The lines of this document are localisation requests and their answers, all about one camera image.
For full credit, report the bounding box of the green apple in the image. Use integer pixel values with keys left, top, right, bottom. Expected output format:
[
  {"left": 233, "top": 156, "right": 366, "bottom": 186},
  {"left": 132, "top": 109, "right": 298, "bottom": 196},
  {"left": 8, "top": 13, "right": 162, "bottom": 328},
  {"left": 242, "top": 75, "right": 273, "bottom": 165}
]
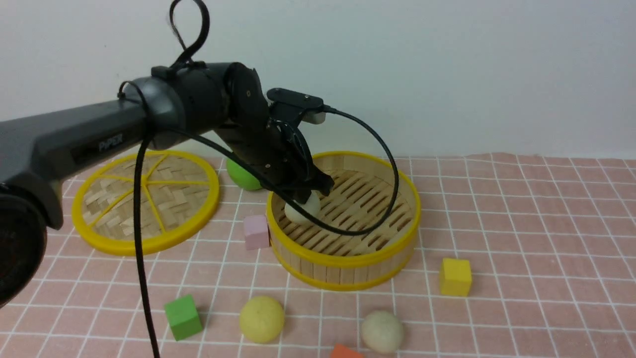
[{"left": 226, "top": 159, "right": 263, "bottom": 192}]

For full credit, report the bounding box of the beige bun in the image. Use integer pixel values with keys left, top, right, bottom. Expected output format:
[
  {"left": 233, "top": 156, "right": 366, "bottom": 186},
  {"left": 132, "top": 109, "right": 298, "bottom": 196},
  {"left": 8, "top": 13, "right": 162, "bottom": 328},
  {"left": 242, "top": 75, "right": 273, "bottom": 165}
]
[{"left": 360, "top": 310, "right": 405, "bottom": 355}]

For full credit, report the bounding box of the pink cube block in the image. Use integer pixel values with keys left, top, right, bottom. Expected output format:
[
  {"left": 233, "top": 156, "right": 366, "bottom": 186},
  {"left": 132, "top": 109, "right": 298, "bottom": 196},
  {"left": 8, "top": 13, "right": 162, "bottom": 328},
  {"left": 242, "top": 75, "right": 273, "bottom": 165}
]
[{"left": 243, "top": 215, "right": 270, "bottom": 250}]

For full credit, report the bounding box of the yellow bun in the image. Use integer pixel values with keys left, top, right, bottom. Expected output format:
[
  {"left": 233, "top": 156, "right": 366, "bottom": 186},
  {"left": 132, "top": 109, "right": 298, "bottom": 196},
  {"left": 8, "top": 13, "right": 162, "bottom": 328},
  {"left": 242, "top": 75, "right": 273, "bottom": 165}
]
[{"left": 239, "top": 295, "right": 285, "bottom": 344}]

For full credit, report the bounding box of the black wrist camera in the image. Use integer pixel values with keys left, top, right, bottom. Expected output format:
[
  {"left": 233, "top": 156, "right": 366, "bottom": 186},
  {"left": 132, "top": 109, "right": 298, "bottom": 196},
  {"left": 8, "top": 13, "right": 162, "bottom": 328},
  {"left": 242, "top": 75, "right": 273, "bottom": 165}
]
[{"left": 266, "top": 88, "right": 326, "bottom": 126}]

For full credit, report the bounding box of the orange block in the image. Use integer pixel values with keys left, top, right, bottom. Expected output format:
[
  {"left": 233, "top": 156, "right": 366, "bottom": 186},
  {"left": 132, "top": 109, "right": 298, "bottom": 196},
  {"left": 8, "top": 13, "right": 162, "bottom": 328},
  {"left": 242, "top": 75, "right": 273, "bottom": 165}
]
[{"left": 329, "top": 344, "right": 364, "bottom": 358}]

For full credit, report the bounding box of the pink checkered tablecloth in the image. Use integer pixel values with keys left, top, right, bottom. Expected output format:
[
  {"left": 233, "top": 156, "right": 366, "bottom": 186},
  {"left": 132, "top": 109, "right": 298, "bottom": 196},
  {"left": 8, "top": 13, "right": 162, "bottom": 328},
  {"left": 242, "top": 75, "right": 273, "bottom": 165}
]
[{"left": 0, "top": 153, "right": 636, "bottom": 358}]

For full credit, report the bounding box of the white bun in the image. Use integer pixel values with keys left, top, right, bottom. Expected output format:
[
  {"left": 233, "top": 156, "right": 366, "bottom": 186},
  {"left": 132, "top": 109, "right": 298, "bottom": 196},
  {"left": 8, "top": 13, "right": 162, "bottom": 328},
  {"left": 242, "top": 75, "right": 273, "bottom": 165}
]
[{"left": 284, "top": 192, "right": 321, "bottom": 225}]

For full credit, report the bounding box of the yellow rimmed bamboo steamer tray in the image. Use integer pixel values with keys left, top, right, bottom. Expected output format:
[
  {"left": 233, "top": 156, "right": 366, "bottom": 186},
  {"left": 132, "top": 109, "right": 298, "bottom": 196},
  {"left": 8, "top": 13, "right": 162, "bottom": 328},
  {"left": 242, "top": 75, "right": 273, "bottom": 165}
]
[{"left": 266, "top": 151, "right": 422, "bottom": 291}]

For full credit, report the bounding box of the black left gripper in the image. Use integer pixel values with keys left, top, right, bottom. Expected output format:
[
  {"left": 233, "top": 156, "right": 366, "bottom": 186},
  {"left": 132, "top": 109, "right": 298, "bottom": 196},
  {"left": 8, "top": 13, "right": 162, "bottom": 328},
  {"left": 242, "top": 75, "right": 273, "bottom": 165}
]
[{"left": 214, "top": 112, "right": 334, "bottom": 203}]

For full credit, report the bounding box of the yellow rimmed bamboo steamer lid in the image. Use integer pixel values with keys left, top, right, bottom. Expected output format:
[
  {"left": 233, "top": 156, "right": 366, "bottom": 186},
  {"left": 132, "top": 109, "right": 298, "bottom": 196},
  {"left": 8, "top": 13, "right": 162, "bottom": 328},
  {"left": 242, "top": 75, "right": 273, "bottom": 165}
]
[{"left": 71, "top": 151, "right": 221, "bottom": 257}]

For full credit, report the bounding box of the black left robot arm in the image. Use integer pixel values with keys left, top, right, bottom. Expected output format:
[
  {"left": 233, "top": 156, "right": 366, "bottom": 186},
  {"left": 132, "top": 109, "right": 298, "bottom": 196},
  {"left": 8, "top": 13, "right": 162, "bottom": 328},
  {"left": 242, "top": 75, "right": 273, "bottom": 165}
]
[{"left": 1, "top": 63, "right": 334, "bottom": 229}]

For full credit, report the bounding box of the green cube block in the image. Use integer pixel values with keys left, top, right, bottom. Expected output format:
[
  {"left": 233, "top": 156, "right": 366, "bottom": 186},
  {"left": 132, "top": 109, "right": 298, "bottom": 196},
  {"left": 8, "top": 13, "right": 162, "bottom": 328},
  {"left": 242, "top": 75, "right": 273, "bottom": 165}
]
[{"left": 164, "top": 294, "right": 204, "bottom": 342}]

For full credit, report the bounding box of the yellow cube block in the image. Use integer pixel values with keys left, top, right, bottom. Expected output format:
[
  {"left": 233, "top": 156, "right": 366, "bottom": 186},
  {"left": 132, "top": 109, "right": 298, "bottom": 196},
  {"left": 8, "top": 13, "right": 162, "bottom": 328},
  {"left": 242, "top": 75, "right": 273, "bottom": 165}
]
[{"left": 439, "top": 258, "right": 473, "bottom": 297}]

